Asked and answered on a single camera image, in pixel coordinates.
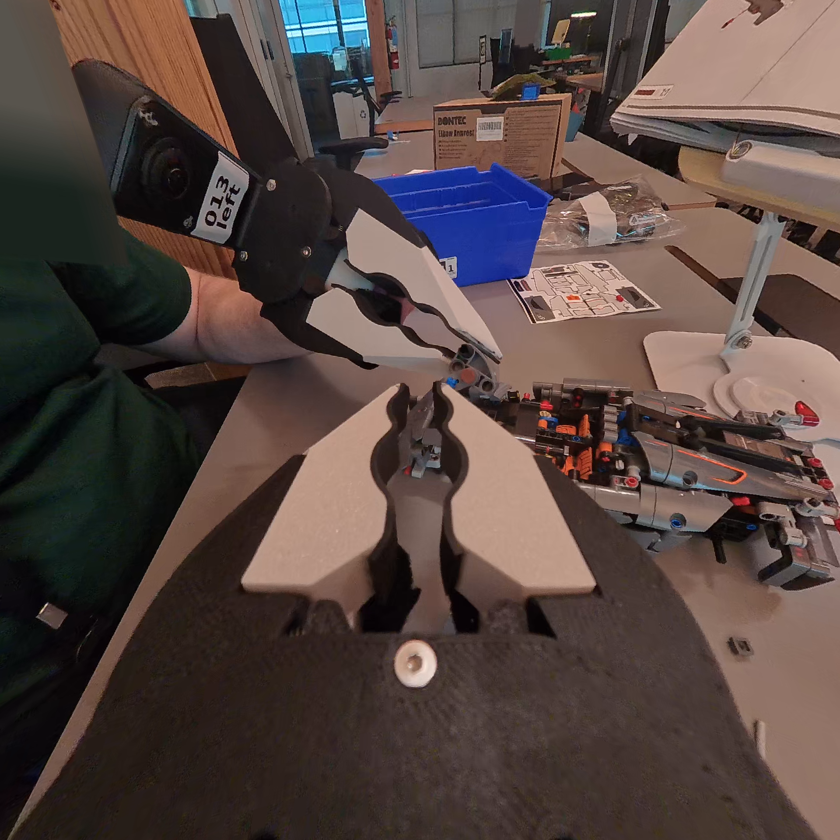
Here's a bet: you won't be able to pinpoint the small lego pieces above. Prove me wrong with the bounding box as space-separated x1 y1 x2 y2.
728 635 769 757

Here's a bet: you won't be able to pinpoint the blue plastic bin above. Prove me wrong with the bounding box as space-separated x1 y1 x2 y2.
373 163 553 287

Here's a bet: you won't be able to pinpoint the brown cardboard box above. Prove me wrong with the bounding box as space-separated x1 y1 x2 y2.
433 93 573 181

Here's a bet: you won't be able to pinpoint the person's torso in green shirt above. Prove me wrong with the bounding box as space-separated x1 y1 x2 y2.
0 230 201 723

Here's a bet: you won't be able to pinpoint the grey and orange lego car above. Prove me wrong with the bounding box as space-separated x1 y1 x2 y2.
399 377 840 588

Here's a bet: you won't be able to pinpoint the long grey lego panel assembly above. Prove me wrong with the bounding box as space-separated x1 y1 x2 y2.
448 343 501 396

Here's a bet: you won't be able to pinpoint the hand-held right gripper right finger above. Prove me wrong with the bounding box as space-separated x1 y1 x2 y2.
435 384 597 599

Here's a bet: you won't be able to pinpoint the person's left forearm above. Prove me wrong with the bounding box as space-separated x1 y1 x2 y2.
174 266 316 365

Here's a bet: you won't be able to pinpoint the white book stand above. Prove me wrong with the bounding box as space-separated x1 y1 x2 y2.
643 140 840 455

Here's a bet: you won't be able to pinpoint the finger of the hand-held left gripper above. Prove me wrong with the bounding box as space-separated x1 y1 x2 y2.
327 210 504 364
304 282 462 379

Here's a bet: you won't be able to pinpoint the black strap with buckle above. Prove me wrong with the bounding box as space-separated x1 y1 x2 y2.
33 600 106 657

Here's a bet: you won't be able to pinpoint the clear plastic parts bag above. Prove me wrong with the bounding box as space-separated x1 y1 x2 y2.
537 176 686 252

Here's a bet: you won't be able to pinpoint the black office chair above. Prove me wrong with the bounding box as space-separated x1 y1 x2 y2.
318 72 403 175

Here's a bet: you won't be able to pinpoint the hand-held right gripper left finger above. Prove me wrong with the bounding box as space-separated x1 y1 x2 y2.
241 384 411 624

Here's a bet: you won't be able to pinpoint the open instruction booklet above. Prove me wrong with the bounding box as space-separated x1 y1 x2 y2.
609 0 840 140

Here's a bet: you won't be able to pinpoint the white sticker sheet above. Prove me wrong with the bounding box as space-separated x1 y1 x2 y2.
507 260 661 325

